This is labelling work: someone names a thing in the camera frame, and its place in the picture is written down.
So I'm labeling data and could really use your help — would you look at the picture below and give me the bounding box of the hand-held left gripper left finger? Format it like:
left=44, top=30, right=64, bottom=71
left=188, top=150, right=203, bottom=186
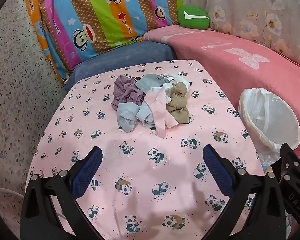
left=20, top=146, right=104, bottom=240

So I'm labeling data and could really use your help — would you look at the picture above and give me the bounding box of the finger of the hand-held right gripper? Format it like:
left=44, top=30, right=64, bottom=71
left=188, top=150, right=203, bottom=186
left=279, top=142, right=300, bottom=183

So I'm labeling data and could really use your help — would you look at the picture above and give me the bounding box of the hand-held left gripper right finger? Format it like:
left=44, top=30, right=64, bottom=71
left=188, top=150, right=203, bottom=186
left=202, top=144, right=289, bottom=240

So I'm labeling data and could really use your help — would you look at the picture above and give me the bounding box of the bin with white plastic bag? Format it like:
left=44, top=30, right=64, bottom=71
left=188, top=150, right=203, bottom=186
left=239, top=87, right=300, bottom=170

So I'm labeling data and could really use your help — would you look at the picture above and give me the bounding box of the light blue cloth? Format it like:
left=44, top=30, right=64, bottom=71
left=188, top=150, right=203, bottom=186
left=117, top=102, right=157, bottom=132

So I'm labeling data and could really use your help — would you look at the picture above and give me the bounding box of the tan cloth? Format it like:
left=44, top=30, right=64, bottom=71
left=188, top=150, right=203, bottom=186
left=166, top=82, right=190, bottom=124

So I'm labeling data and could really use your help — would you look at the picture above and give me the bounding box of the pink cloth strip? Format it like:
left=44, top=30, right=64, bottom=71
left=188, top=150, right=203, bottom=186
left=145, top=89, right=178, bottom=138

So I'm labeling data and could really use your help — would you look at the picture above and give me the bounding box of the purple cloth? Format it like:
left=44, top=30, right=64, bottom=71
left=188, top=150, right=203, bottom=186
left=111, top=76, right=147, bottom=110

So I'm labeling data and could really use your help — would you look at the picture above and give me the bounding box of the white cloth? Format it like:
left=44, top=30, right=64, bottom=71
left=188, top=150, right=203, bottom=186
left=150, top=74, right=192, bottom=98

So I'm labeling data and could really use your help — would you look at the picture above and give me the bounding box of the grey sock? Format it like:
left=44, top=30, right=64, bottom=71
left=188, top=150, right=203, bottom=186
left=135, top=74, right=170, bottom=92

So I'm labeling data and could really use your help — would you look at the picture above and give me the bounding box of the pink panda print tablecloth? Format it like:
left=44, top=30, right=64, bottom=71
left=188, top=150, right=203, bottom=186
left=25, top=60, right=265, bottom=240

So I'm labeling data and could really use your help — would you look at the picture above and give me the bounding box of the pink blanket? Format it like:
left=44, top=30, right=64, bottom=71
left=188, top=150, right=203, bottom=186
left=142, top=25, right=300, bottom=165

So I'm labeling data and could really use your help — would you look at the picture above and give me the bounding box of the blue sofa cushion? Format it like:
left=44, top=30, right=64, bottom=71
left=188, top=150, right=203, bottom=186
left=64, top=40, right=178, bottom=92

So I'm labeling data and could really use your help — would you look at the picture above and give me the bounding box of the colourful striped monkey print quilt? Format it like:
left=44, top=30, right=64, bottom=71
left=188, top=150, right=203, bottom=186
left=22, top=0, right=184, bottom=85

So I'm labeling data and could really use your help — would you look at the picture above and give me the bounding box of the green cushion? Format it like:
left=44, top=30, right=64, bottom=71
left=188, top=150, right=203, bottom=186
left=177, top=5, right=210, bottom=28

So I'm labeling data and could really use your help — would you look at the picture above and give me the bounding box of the grey floral blanket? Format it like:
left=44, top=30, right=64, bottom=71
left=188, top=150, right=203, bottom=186
left=177, top=0, right=300, bottom=70

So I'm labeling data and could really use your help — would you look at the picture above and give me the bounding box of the white cable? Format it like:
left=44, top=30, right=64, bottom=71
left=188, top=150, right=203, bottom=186
left=0, top=187, right=25, bottom=200

